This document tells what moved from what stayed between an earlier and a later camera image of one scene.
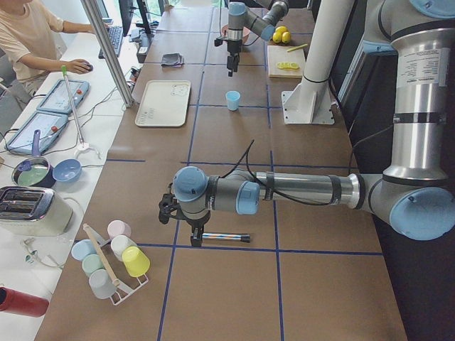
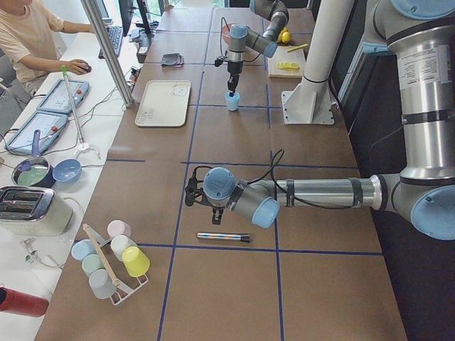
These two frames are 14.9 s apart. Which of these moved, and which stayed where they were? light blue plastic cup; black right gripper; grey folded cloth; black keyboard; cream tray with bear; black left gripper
Moved: black right gripper; black left gripper
Stayed: light blue plastic cup; cream tray with bear; black keyboard; grey folded cloth
